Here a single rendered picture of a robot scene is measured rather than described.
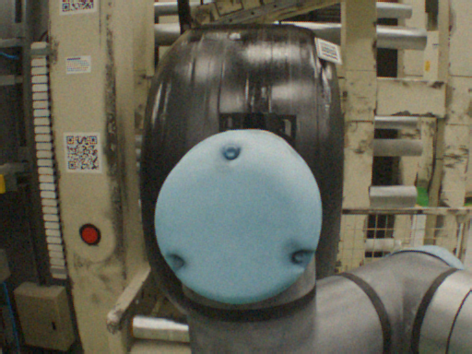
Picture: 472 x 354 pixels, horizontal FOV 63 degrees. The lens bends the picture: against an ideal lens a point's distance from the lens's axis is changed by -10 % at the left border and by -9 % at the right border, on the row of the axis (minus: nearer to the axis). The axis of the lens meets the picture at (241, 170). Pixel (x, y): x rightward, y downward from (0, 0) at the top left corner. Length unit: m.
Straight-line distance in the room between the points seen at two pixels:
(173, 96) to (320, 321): 0.41
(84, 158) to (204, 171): 0.64
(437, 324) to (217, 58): 0.47
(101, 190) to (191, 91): 0.31
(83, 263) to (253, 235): 0.72
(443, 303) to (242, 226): 0.15
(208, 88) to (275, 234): 0.42
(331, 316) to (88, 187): 0.63
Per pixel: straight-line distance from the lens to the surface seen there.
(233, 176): 0.17
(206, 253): 0.18
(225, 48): 0.64
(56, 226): 0.89
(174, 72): 0.62
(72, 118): 0.80
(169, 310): 1.06
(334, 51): 0.67
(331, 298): 0.27
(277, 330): 0.22
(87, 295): 0.91
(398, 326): 0.29
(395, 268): 0.31
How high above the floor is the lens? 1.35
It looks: 13 degrees down
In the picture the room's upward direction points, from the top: straight up
